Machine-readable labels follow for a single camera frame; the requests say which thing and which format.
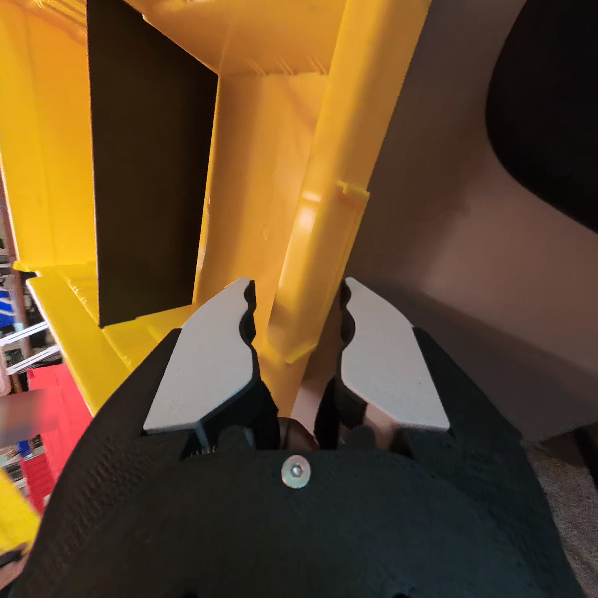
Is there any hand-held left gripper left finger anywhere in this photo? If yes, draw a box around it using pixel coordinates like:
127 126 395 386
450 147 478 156
142 277 262 448

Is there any red plastic bin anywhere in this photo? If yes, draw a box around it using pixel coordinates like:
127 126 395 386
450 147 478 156
21 363 94 512

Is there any yellow plastic bin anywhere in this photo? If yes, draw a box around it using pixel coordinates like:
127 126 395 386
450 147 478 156
0 0 433 416

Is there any person's left hand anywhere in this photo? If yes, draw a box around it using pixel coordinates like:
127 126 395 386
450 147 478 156
278 417 319 452

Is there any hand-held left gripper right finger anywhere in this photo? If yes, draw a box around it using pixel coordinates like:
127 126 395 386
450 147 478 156
339 277 451 433

